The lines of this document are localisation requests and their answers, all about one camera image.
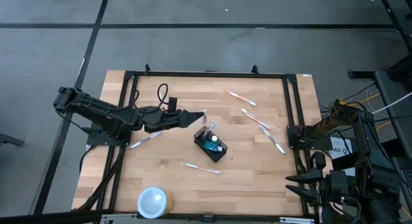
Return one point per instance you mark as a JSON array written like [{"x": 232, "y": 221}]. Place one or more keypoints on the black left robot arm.
[{"x": 96, "y": 109}]

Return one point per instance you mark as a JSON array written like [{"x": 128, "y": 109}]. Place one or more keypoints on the teal mouthwash bottle white cap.
[
  {"x": 211, "y": 146},
  {"x": 214, "y": 138}
]

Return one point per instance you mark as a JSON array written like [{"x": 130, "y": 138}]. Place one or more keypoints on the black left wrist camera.
[{"x": 172, "y": 103}]

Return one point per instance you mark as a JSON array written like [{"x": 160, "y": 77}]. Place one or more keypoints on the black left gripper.
[{"x": 161, "y": 121}]

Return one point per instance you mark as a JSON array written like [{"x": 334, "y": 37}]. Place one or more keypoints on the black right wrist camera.
[{"x": 318, "y": 159}]

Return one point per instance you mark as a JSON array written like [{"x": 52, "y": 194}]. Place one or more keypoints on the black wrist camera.
[
  {"x": 318, "y": 159},
  {"x": 172, "y": 103}
]

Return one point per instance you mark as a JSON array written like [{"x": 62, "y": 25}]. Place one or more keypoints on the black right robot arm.
[{"x": 325, "y": 124}]

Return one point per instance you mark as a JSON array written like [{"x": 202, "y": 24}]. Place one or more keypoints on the silver metal bracket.
[
  {"x": 296, "y": 220},
  {"x": 119, "y": 218}
]

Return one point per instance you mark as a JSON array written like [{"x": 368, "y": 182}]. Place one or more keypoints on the orange toothbrush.
[
  {"x": 241, "y": 98},
  {"x": 256, "y": 118},
  {"x": 202, "y": 168}
]

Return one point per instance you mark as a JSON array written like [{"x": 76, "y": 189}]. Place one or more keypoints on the black equipment stand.
[{"x": 386, "y": 85}]

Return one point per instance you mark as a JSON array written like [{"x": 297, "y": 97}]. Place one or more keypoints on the white round container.
[{"x": 153, "y": 203}]

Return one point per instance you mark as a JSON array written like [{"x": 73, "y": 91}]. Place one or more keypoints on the white sticker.
[{"x": 306, "y": 75}]

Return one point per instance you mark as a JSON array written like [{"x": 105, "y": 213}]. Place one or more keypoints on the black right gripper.
[{"x": 334, "y": 187}]

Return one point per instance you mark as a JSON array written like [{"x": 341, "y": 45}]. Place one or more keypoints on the white paper sign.
[{"x": 336, "y": 143}]

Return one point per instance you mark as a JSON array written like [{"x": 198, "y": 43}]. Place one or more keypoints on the black metal table frame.
[{"x": 209, "y": 74}]

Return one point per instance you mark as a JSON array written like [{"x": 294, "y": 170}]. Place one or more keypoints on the black stand foot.
[{"x": 9, "y": 139}]

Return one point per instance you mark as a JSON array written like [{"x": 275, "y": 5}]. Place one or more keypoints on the purple toothbrush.
[
  {"x": 273, "y": 139},
  {"x": 145, "y": 140}
]

